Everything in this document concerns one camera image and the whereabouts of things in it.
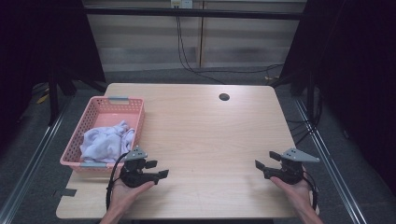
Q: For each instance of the yellow object on floor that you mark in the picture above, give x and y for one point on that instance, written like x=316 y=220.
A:
x=42 y=99

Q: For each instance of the white printed towel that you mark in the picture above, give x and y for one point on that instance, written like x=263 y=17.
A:
x=106 y=143

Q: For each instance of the black metal stand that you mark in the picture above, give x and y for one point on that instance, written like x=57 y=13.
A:
x=310 y=99
x=53 y=99

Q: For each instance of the metal floor rail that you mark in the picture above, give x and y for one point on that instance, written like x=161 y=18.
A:
x=341 y=186
x=31 y=171

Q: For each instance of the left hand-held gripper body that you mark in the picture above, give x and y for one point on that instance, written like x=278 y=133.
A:
x=137 y=177

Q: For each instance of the person's left hand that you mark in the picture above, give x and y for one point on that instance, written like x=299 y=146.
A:
x=124 y=196

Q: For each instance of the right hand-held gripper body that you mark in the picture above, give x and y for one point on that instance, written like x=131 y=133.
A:
x=288 y=172

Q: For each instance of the pink plastic basket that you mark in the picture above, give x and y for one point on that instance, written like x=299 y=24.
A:
x=109 y=119

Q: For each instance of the black horizontal bar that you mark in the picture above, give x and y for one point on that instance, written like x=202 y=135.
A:
x=140 y=12

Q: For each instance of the person's right hand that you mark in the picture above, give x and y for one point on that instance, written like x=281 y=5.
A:
x=297 y=194

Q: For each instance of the black tape strip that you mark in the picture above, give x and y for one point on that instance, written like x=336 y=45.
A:
x=67 y=192

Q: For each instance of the black curtain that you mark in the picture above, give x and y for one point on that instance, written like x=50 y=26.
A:
x=358 y=77
x=37 y=37

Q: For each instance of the white wall socket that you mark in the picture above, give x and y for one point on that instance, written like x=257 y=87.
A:
x=186 y=3

